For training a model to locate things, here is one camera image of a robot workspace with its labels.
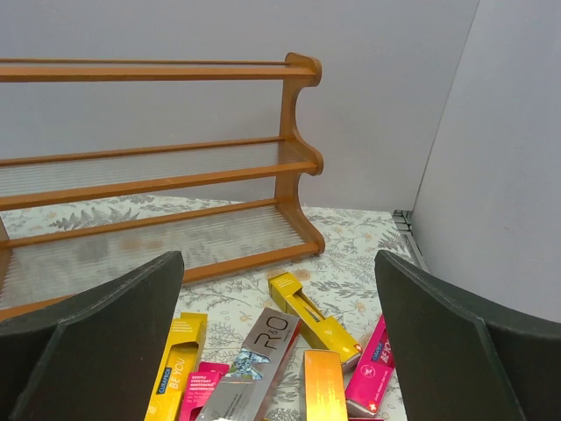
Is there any yellow Be You toothpaste box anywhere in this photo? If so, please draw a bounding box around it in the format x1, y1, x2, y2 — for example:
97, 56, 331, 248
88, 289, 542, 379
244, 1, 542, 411
144, 312, 208, 421

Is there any floral patterned table mat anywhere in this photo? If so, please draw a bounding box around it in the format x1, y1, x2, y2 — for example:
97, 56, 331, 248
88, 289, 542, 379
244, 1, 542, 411
0, 194, 429, 421

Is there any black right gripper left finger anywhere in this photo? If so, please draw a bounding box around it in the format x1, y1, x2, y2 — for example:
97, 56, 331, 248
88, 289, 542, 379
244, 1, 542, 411
1, 251, 184, 420

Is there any pink Be You toothpaste box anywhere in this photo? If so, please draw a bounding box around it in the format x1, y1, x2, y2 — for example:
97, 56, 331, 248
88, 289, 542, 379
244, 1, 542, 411
345, 316, 395, 418

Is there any wooden three-tier shelf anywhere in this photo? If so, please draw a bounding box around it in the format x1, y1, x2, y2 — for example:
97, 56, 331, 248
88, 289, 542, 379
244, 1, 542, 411
1, 53, 325, 318

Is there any orange gold toothpaste box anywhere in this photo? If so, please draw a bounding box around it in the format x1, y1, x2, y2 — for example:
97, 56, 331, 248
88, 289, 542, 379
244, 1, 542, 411
299, 349, 348, 421

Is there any silver R&O Ice Mint box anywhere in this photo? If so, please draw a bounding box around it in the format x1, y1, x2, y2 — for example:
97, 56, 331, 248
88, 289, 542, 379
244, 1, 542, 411
197, 308, 302, 421

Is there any small pink toothpaste box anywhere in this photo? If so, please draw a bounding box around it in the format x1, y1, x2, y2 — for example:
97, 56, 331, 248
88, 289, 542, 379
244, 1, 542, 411
178, 361, 230, 421

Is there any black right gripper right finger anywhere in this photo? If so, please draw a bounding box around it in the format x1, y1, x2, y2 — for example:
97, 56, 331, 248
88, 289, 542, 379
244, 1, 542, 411
375, 250, 560, 420

